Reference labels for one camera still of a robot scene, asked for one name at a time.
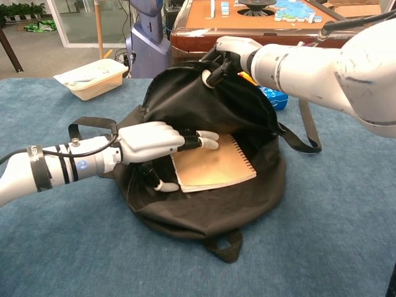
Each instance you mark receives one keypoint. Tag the black mahjong table centre dome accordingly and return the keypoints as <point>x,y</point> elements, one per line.
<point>255,7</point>

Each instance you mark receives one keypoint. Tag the green cloth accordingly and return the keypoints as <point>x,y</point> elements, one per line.
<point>40,25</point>

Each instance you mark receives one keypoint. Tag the brown mahjong table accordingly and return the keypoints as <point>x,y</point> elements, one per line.
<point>210,28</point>

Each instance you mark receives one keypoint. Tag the white glass door frame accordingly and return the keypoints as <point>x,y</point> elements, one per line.
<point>57,21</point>

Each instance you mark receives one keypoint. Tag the white paper sheets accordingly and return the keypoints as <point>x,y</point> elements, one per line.
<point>89,72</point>

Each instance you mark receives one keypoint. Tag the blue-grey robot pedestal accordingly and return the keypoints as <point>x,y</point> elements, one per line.
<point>148,46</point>

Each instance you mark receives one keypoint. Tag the tan spiral notebook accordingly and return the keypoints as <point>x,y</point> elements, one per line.
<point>213,167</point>

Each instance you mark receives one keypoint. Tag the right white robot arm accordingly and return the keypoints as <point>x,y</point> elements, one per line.
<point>325,74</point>

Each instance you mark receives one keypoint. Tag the cream plastic tray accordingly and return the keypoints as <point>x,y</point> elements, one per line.
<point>99,86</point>

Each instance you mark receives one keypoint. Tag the black fabric backpack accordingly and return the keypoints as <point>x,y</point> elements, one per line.
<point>198,102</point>

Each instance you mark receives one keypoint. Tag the yellow toy with pencil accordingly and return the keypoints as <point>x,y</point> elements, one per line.
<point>245,76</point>

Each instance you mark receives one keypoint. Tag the cardboard box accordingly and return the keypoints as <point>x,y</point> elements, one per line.
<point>355,9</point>

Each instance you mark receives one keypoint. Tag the green potted plants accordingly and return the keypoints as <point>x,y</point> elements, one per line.
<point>21,9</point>

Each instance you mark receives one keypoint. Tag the blue Oreo cookie box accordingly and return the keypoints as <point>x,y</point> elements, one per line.
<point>275,99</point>

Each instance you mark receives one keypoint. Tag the blue mahjong tile pile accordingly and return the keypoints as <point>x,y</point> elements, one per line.
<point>294,10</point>

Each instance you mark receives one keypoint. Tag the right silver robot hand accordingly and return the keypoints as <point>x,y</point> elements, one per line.
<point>238,49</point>

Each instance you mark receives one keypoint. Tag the blue felt table mat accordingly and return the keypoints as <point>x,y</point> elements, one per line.
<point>62,247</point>

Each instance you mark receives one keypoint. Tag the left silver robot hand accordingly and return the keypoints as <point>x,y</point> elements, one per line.
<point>145,142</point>

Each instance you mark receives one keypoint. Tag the wooden pole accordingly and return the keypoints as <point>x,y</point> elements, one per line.
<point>99,31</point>

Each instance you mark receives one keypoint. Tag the dark wooden table leg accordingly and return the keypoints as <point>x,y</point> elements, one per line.
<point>10,51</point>

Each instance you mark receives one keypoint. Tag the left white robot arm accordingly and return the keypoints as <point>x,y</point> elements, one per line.
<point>62,164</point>

